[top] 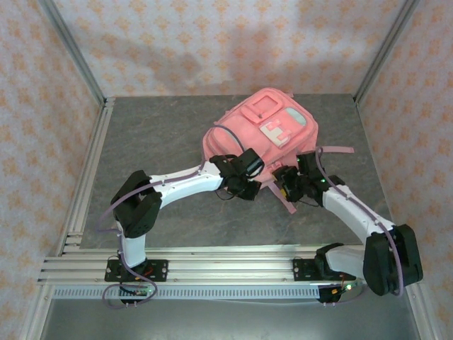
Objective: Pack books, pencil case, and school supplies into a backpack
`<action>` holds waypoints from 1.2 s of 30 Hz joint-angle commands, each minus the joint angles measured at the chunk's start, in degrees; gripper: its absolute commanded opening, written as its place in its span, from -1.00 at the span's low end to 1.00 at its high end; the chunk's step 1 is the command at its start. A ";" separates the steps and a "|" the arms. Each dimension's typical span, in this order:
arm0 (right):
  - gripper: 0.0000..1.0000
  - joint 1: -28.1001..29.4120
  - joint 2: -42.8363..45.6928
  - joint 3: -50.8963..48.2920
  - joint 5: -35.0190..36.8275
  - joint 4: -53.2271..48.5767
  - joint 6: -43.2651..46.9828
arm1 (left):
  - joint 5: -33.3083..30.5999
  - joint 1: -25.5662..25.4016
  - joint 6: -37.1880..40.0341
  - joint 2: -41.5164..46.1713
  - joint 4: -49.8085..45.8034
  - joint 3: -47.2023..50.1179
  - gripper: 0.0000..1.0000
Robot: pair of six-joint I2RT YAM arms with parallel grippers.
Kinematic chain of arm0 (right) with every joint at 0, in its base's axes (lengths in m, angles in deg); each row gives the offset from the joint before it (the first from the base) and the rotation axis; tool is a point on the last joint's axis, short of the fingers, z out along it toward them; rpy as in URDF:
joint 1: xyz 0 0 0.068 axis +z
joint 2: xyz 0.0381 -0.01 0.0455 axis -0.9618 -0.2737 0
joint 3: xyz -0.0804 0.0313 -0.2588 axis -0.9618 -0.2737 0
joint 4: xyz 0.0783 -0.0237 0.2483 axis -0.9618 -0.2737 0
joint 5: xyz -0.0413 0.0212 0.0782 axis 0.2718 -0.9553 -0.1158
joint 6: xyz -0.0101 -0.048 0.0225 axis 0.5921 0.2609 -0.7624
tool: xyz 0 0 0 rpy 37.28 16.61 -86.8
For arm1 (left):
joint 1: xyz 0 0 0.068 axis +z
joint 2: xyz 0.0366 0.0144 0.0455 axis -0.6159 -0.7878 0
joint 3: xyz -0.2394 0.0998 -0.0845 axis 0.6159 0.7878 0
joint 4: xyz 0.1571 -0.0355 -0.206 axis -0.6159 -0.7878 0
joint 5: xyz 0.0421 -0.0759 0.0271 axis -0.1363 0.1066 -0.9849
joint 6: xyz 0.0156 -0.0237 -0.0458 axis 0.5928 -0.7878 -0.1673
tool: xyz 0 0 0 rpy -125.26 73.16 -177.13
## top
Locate aluminium front rail beam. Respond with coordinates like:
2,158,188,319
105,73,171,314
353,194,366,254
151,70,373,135
37,242,425,285

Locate pink backpack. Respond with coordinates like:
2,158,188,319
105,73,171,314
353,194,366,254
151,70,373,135
202,87,355,214

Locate grey metal lower panel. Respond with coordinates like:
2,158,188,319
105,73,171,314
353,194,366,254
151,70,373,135
38,299,422,340

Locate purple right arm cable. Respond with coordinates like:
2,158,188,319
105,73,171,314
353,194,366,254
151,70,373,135
314,146,405,306

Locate white slotted cable duct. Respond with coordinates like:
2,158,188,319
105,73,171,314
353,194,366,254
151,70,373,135
52,285,321,300

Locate aluminium frame post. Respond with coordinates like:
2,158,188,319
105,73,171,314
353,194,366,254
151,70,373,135
352,0,424,106
38,0,108,107

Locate black base connector board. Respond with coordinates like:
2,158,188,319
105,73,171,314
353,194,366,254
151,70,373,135
317,281,362,306
119,283,156,307

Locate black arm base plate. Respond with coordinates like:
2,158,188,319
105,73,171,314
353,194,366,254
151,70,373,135
292,257,356,283
105,259,168,283

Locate aluminium lower frame leg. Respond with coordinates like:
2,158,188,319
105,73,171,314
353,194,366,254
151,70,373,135
19,283,54,340
403,283,442,340

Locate aluminium side rail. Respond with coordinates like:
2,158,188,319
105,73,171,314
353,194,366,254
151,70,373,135
56,97,116,258

